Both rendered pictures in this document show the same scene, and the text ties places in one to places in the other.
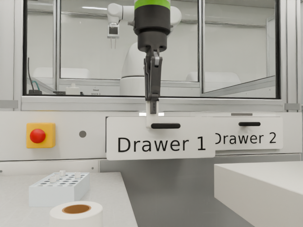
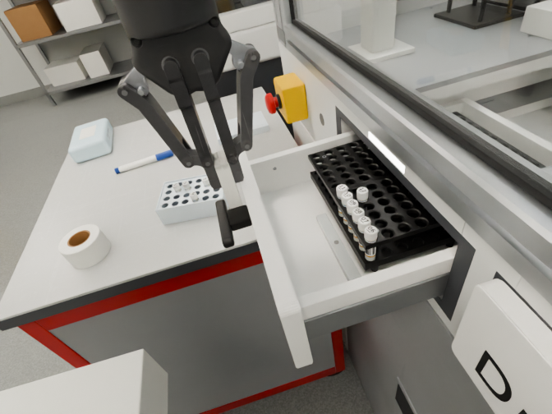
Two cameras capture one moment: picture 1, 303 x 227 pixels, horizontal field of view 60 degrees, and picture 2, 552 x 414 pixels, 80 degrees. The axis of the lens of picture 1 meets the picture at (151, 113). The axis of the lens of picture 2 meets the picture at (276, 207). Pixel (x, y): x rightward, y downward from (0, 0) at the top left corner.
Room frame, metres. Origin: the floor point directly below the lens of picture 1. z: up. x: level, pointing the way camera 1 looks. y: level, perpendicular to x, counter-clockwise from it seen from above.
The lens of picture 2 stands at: (0.74, -0.31, 1.15)
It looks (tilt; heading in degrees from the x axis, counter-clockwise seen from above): 41 degrees down; 95
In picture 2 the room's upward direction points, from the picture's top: 13 degrees counter-clockwise
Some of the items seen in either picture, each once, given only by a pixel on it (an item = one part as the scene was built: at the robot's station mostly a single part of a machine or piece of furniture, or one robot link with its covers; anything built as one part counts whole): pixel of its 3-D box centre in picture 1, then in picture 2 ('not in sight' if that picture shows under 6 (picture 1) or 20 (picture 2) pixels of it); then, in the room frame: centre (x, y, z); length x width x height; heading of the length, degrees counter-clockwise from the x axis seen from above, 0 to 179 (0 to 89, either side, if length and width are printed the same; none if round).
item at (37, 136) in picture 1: (38, 135); (273, 103); (0.73, 0.31, 0.88); 0.04 x 0.03 x 0.04; 100
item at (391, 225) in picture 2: not in sight; (416, 186); (0.89, 0.01, 0.87); 0.22 x 0.18 x 0.06; 10
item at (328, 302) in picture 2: not in sight; (422, 187); (0.90, 0.01, 0.86); 0.40 x 0.26 x 0.06; 10
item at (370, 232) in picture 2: not in sight; (370, 245); (0.80, -0.09, 0.89); 0.01 x 0.01 x 0.05
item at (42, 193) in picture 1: (62, 187); (195, 197); (0.55, 0.19, 0.78); 0.12 x 0.08 x 0.04; 0
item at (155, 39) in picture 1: (152, 52); (177, 35); (0.67, 0.00, 1.09); 0.08 x 0.07 x 0.09; 10
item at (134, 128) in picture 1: (162, 137); (263, 231); (0.69, -0.03, 0.87); 0.29 x 0.02 x 0.11; 100
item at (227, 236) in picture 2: (164, 125); (234, 218); (0.67, -0.03, 0.91); 0.07 x 0.04 x 0.01; 100
